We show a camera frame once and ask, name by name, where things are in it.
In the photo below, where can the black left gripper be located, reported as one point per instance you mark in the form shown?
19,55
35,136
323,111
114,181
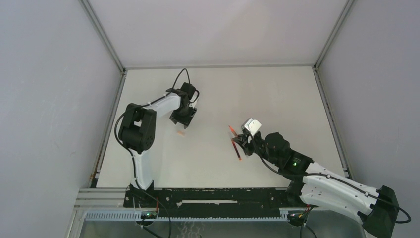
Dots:
186,120

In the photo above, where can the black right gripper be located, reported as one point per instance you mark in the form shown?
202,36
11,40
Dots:
247,143

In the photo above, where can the orange pen with cap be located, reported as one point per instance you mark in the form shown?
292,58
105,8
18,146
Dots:
233,131

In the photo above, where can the red pen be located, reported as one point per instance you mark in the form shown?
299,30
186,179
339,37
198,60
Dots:
236,150

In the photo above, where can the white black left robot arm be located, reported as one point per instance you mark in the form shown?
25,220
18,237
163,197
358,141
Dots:
166,148

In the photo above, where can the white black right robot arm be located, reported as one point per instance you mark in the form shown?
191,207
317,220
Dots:
376,209

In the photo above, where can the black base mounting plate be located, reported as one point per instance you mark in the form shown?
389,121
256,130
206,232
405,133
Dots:
200,202

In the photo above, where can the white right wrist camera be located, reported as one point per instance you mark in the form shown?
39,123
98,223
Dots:
251,125

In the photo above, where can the aluminium frame rail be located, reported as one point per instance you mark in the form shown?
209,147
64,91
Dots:
331,120

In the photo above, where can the white slotted cable duct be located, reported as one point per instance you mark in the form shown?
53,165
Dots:
108,215

